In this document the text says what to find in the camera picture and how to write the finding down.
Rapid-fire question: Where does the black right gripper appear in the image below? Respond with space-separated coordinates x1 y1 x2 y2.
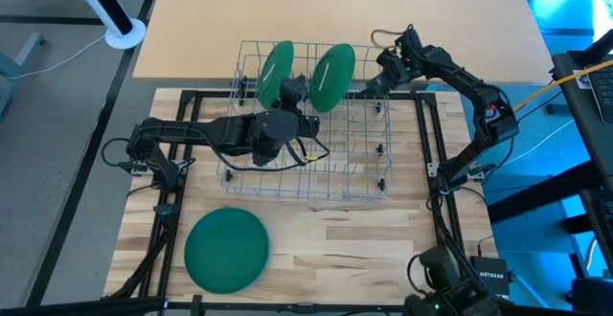
358 47 414 96

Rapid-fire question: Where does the dark green plate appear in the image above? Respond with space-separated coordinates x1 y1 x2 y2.
183 206 271 295
308 42 357 115
257 39 296 110

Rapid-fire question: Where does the tan wooden desk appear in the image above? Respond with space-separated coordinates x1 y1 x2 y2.
132 0 556 86

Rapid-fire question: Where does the black white pole stand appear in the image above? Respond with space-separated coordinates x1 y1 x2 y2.
63 0 148 51

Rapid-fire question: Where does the black jointed device green light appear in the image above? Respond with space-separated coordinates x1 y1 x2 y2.
403 243 502 316

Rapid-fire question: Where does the black equipment stand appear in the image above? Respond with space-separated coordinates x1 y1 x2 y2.
488 28 613 279

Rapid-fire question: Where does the grey metal furniture foot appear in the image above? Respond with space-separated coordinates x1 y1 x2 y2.
13 32 48 68

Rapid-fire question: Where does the black rounded case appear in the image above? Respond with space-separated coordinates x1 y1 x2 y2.
569 276 613 316

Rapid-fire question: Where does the black aluminium frame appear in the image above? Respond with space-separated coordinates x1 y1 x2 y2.
0 88 613 316

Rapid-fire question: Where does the grey wire dish rack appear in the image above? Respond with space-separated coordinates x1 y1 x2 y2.
216 39 395 203

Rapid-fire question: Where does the dark blue cable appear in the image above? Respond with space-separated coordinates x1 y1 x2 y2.
514 90 564 125

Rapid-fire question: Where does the white cable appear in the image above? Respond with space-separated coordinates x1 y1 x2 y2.
502 118 576 167
7 35 107 80

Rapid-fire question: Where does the yellow cable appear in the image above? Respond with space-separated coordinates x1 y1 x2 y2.
511 58 613 114

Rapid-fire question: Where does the black Netgear network switch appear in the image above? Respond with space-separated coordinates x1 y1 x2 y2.
468 255 511 297

